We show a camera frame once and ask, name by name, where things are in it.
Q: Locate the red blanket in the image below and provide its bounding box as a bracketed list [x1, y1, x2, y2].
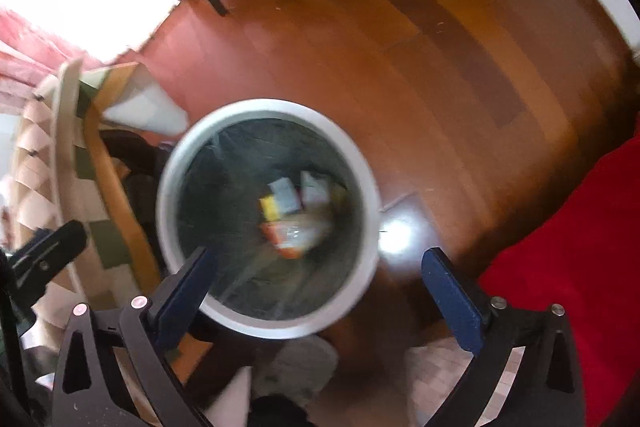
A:
[478, 136, 639, 426]

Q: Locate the grey slipper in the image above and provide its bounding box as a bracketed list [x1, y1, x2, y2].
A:
[252, 335, 338, 407]

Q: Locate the white round trash bin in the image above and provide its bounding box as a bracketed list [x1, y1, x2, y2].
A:
[156, 98, 380, 339]

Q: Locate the orange yellow snack bag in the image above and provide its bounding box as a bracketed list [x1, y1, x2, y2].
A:
[259, 195, 334, 259]

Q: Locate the checkered brown bed quilt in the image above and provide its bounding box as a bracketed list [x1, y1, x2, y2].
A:
[6, 58, 252, 427]

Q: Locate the blue white milk carton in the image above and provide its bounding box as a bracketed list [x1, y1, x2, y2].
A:
[269, 171, 331, 215]

